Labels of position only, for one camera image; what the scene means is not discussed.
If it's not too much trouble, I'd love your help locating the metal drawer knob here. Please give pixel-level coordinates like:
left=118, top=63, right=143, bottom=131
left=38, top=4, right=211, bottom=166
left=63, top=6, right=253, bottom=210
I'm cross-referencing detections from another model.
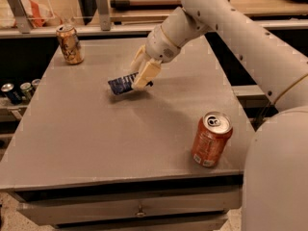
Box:
left=136, top=203, right=146, bottom=218

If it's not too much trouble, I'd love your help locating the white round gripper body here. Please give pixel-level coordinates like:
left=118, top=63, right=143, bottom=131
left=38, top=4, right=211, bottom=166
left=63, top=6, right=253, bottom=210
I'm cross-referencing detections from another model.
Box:
left=145, top=25, right=181, bottom=63

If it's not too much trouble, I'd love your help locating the left metal bracket post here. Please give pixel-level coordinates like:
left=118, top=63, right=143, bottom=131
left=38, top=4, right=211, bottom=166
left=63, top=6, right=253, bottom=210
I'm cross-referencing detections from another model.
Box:
left=7, top=0, right=33, bottom=34

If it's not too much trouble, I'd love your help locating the green can on shelf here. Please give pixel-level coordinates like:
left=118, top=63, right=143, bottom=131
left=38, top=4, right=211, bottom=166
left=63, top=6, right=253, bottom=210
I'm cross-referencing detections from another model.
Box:
left=20, top=82, right=35, bottom=100

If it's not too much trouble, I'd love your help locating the red coke can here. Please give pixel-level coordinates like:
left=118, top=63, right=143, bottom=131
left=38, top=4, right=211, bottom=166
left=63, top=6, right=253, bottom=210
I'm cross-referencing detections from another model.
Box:
left=192, top=112, right=233, bottom=167

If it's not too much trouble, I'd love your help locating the orange white snack bag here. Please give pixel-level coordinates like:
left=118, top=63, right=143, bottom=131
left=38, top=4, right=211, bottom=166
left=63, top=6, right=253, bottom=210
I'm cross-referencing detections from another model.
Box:
left=22, top=0, right=63, bottom=28

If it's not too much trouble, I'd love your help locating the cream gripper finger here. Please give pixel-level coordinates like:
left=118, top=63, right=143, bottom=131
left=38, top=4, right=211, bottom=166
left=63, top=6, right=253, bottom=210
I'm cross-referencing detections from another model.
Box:
left=130, top=45, right=148, bottom=72
left=132, top=60, right=161, bottom=90

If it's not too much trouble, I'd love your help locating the blue rxbar blueberry wrapper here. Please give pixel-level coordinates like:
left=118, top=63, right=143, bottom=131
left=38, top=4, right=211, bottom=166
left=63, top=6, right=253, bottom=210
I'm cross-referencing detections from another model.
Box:
left=107, top=72, right=154, bottom=96

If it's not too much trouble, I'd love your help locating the grey cabinet drawer front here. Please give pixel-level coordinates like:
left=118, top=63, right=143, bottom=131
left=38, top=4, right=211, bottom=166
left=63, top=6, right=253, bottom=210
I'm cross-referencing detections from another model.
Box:
left=17, top=186, right=242, bottom=225

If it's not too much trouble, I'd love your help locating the grey can on shelf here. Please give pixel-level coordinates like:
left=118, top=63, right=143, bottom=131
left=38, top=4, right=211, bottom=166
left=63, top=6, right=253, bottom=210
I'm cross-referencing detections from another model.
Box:
left=31, top=79, right=40, bottom=90

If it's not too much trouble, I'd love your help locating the dark blue can on shelf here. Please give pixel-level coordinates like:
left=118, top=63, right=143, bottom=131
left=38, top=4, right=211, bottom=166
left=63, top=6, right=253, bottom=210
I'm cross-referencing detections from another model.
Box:
left=1, top=83, right=22, bottom=105

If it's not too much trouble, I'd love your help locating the middle metal bracket post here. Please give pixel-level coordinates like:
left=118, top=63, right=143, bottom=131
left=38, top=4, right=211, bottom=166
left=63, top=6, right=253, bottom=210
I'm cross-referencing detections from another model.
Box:
left=95, top=0, right=111, bottom=31

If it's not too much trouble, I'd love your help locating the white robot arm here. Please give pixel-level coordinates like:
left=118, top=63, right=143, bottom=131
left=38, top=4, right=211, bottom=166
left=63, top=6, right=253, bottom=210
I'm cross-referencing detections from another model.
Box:
left=132, top=0, right=308, bottom=231

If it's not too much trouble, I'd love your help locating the gold brown drink can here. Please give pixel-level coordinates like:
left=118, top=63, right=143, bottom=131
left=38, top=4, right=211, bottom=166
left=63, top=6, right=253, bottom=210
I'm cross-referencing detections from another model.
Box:
left=56, top=24, right=84, bottom=64

